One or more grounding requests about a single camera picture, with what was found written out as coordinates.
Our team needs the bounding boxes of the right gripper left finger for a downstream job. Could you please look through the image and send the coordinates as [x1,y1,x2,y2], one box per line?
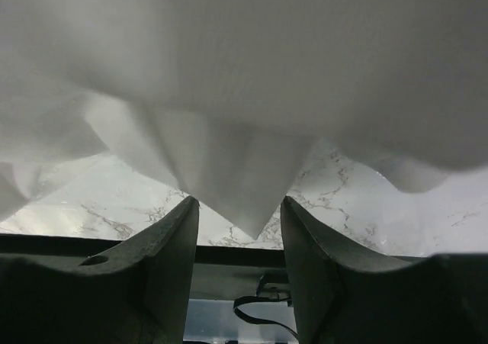
[1,197,199,343]

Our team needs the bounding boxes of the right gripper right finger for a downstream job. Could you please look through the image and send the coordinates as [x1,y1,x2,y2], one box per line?
[281,198,487,343]

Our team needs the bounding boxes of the white t shirt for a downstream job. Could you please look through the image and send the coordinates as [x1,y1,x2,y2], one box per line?
[1,0,487,236]

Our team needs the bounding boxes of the black looped cable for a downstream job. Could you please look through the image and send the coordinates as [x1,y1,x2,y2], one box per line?
[233,273,300,339]

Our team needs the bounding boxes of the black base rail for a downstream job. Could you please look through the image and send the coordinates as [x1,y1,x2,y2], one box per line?
[1,234,286,301]

